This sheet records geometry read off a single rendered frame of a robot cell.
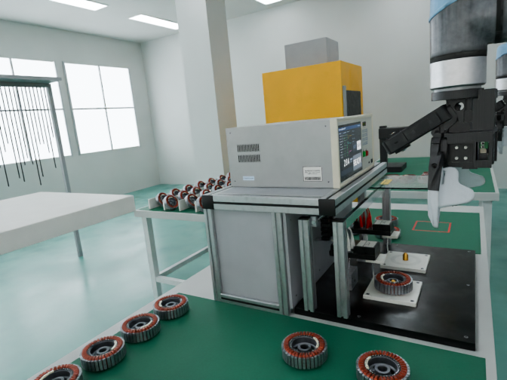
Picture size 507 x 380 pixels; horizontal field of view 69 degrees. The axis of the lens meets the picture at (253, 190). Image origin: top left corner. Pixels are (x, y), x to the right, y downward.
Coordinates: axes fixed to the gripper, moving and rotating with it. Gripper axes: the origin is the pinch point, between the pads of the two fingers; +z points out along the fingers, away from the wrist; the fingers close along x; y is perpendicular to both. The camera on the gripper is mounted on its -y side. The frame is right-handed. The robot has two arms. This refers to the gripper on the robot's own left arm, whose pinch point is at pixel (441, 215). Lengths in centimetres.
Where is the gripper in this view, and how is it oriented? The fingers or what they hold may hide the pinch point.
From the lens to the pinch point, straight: 68.6
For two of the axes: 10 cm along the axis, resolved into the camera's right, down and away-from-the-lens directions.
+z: 0.9, 9.8, 1.9
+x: 6.2, -2.0, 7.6
